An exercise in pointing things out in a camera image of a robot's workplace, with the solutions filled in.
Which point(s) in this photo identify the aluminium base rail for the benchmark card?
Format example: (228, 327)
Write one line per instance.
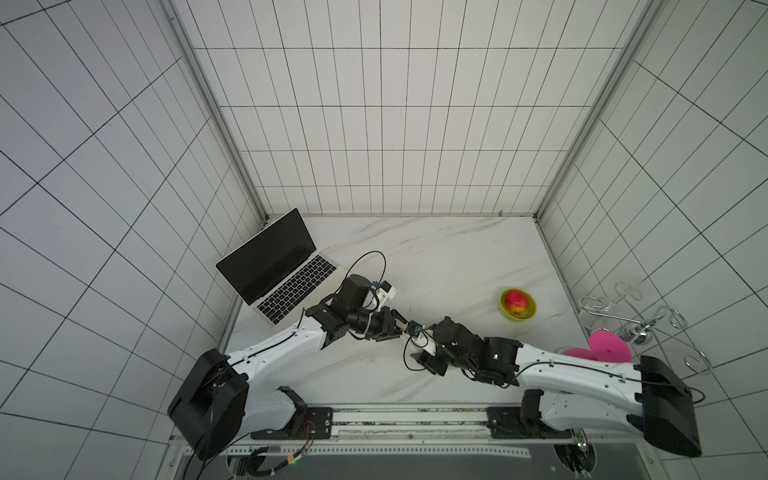
(390, 429)

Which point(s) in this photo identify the red apple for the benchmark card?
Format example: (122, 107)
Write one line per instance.
(517, 303)

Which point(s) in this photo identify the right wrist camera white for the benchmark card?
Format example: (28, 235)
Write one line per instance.
(422, 339)

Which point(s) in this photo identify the green bowl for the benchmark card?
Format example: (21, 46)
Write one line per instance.
(530, 314)

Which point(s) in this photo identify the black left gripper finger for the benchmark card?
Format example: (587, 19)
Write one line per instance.
(392, 332)
(397, 315)

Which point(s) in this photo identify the chrome wire cup rack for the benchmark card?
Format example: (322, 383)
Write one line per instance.
(621, 317)

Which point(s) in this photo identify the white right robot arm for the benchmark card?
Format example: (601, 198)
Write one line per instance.
(644, 398)

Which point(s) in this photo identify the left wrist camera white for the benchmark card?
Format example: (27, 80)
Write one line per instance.
(383, 291)

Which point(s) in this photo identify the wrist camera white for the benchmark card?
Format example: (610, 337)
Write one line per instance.
(422, 339)
(383, 291)

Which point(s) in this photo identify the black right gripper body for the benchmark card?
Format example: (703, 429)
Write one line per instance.
(442, 339)

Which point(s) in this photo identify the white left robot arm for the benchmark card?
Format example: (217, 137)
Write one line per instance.
(227, 396)

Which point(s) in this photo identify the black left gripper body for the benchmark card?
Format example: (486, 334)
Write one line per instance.
(372, 323)

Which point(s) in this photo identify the silver laptop black screen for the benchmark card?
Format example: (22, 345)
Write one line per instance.
(279, 271)

